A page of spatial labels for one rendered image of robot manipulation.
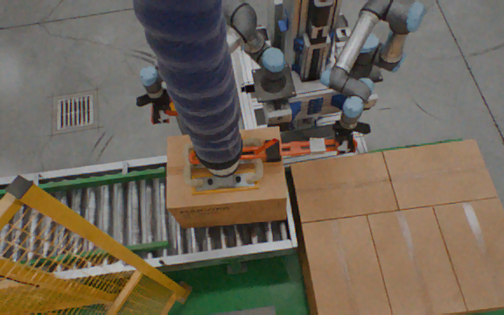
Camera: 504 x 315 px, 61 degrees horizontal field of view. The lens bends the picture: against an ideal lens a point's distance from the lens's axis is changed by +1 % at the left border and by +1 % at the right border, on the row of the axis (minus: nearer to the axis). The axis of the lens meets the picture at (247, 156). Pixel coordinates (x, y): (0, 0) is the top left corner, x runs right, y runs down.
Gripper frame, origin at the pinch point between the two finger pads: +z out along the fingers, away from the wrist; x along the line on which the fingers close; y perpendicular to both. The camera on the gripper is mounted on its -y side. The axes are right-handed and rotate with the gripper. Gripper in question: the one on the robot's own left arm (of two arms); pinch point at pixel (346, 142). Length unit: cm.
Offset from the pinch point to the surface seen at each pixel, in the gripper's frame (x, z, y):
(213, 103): 12, -64, 56
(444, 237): 35, 68, -62
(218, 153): 10, -23, 59
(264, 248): 33, 62, 44
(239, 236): 23, 66, 58
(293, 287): 48, 121, 26
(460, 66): -119, 121, -138
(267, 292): 50, 121, 45
